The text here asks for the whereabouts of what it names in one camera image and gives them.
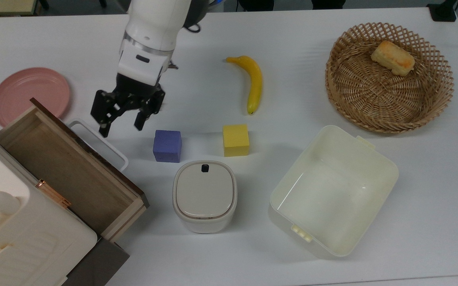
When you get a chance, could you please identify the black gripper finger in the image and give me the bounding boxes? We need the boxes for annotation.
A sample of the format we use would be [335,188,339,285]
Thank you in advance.
[134,90,166,131]
[90,90,128,138]

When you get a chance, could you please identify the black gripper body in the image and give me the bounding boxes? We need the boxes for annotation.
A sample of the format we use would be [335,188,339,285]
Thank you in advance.
[113,74,163,105]

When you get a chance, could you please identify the wooden drawer with white handle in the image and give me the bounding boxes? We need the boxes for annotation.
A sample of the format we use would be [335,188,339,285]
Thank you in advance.
[0,98,150,243]

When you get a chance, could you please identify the dark wood drawer cabinet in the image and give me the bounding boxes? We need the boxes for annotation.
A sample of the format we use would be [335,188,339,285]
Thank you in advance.
[63,236,130,286]

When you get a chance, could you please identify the cream open plastic container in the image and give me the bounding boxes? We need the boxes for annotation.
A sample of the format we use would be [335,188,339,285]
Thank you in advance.
[269,125,400,258]

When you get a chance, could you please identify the purple foam cube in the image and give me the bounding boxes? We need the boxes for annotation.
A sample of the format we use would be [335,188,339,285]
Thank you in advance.
[152,129,183,164]

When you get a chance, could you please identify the pink plastic plate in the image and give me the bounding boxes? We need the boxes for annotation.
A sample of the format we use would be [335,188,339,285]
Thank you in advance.
[0,67,72,128]

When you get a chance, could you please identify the yellow foam cube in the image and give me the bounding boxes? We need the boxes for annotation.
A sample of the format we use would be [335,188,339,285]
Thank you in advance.
[222,124,250,158]

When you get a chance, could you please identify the orange box latch strip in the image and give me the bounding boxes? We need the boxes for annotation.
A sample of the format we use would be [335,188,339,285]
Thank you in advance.
[35,179,72,209]

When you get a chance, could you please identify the small cream lidded bin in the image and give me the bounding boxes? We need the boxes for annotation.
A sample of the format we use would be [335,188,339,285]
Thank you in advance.
[172,160,238,234]

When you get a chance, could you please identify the yellow toy banana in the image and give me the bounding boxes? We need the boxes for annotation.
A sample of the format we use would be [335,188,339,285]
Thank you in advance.
[225,55,264,116]

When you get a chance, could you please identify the wooden side desk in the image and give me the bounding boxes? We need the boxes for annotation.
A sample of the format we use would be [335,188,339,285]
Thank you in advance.
[0,0,39,17]

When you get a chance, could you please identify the woven wicker basket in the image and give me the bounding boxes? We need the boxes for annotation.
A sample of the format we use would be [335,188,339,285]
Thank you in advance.
[325,22,455,134]

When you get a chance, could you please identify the toy bread loaf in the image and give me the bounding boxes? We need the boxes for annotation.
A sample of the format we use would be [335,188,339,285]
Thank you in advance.
[370,40,416,77]

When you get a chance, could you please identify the black stand base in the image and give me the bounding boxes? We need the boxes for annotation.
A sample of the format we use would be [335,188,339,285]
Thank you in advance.
[427,0,458,23]

